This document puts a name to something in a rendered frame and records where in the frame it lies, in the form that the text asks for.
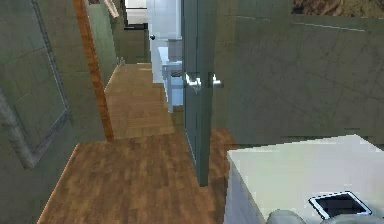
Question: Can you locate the grey-green room door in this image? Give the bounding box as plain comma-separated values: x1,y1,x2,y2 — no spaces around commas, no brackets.
181,0,218,188

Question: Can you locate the silver door lever handle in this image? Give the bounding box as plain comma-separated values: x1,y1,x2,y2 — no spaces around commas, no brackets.
184,72,203,94
211,73,224,89

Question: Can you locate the grey rounded object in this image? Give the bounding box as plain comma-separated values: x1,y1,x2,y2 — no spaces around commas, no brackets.
265,209,308,224

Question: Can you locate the white cabinet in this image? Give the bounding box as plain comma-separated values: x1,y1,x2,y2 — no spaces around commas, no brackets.
223,133,384,224

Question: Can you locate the grey framed wall picture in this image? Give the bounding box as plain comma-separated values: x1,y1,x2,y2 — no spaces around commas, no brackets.
0,0,72,170

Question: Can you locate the white room door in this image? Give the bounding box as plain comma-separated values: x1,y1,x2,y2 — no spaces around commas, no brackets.
146,0,183,84

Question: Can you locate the black white-framed tablet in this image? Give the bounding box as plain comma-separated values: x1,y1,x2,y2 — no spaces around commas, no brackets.
308,190,373,221

